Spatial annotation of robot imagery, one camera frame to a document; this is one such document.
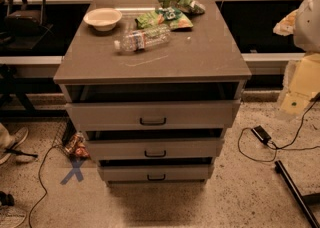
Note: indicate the black power adapter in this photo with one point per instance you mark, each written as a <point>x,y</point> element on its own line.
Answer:
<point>261,134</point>

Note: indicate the green chip bag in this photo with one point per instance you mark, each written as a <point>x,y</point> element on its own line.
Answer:
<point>186,6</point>
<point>172,17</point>

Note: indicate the white paper bowl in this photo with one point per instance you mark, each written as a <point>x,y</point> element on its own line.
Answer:
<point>103,19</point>

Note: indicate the green chip bag front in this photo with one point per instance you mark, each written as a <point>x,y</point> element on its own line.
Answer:
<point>172,17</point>

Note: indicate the grey sneaker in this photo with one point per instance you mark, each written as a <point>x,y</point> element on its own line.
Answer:
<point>10,141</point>

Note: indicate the grey middle drawer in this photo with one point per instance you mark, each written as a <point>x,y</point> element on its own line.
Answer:
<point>154,149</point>

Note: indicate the blue tape cross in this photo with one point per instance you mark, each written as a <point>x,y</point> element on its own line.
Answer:
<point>74,172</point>

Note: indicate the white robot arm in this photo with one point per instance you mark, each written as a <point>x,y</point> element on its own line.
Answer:
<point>304,25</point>

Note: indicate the grey top drawer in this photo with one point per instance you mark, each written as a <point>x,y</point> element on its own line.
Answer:
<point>152,115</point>

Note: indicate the clear plastic water bottle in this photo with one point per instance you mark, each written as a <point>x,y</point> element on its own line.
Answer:
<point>137,40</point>

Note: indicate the snack packets on floor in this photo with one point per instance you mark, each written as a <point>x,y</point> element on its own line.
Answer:
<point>76,147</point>

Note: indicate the black wire basket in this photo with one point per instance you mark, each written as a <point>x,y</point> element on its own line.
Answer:
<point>63,135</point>

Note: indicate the grey drawer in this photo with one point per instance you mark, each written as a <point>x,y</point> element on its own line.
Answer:
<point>152,115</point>
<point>154,149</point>
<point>155,173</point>

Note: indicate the grey bottom drawer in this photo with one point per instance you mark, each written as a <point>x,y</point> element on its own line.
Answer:
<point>155,173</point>

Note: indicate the black metal stand leg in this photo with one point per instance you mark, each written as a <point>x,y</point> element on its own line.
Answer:
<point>304,201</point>

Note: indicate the grey drawer cabinet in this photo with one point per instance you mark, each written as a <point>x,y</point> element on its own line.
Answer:
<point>202,64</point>

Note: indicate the black chair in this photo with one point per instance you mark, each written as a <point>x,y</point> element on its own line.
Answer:
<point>25,27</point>

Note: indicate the green chip bag rear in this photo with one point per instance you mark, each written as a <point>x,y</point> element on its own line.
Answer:
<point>186,6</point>

